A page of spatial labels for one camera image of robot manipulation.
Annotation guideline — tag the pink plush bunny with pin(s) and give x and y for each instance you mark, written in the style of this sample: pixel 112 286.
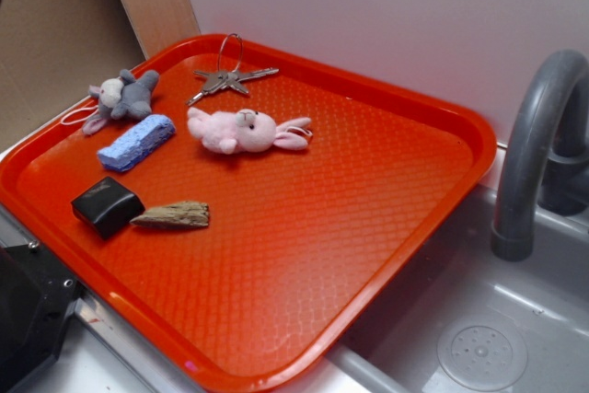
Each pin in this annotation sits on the pink plush bunny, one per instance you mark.
pixel 246 131

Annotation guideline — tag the blue sponge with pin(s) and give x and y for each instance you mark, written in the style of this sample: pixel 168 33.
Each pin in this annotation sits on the blue sponge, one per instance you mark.
pixel 136 144

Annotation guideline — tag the black rectangular box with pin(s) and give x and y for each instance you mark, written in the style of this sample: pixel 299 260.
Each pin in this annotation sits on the black rectangular box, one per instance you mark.
pixel 107 207

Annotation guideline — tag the brown wood piece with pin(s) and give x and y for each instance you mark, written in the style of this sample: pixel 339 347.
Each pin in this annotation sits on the brown wood piece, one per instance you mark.
pixel 175 216

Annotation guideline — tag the black metal mount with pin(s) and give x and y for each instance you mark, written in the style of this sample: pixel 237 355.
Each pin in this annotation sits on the black metal mount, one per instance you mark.
pixel 38 296

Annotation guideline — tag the grey plastic faucet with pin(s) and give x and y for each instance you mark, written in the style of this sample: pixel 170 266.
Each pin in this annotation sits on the grey plastic faucet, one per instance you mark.
pixel 546 162

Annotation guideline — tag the silver keys on ring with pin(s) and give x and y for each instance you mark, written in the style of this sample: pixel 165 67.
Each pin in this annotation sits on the silver keys on ring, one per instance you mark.
pixel 221 79

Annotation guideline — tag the red plastic tray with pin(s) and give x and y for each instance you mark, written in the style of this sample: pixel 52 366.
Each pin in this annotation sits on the red plastic tray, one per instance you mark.
pixel 299 243

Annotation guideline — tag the grey plastic sink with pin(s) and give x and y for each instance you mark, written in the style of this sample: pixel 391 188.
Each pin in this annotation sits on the grey plastic sink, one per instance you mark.
pixel 458 319

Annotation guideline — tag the grey plush bunny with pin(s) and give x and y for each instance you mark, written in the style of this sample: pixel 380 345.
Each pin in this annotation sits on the grey plush bunny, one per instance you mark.
pixel 124 96

